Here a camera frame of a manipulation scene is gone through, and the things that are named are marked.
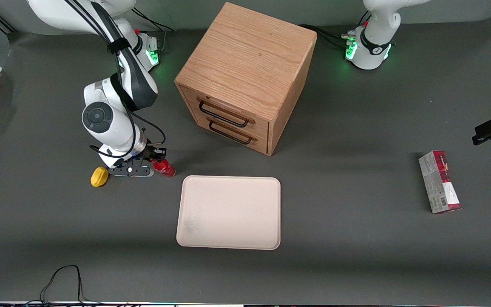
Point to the wooden drawer cabinet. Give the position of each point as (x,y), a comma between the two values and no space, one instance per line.
(245,55)

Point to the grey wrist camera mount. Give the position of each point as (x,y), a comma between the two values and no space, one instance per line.
(130,170)

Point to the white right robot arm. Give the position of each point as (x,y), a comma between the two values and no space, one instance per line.
(113,128)

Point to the red soda can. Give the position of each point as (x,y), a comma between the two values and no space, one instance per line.
(166,169)

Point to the wooden drawer front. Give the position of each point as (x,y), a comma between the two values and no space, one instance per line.
(258,125)
(258,143)

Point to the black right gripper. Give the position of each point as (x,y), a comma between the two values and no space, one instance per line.
(151,154)

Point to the cream plastic tray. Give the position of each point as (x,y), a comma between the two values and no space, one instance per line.
(228,213)

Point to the red and grey carton box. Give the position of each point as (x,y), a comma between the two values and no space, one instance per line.
(439,183)

